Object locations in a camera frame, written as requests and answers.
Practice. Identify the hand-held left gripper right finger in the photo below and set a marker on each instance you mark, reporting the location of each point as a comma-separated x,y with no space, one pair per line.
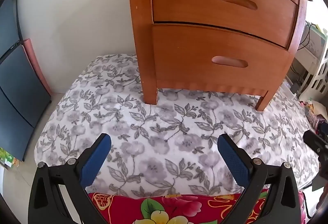
233,160

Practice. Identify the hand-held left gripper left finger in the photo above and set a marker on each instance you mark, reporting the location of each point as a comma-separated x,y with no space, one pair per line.
96,160

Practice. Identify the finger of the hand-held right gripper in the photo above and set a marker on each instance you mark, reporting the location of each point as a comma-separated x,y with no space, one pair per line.
317,143

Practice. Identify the wooden drawer with clothes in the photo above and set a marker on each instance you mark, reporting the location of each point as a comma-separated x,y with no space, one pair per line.
184,60

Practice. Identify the red floral blanket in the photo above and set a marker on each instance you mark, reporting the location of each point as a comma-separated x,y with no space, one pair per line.
179,210

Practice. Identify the grey floral mattress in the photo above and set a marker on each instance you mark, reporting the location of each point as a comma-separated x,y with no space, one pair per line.
164,131

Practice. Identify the green packaging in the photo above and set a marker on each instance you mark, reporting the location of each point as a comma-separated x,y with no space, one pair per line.
7,158

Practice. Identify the white shelf unit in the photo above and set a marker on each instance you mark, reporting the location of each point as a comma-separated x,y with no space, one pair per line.
307,55

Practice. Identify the wooden nightstand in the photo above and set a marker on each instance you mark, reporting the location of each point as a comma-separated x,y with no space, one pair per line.
141,34

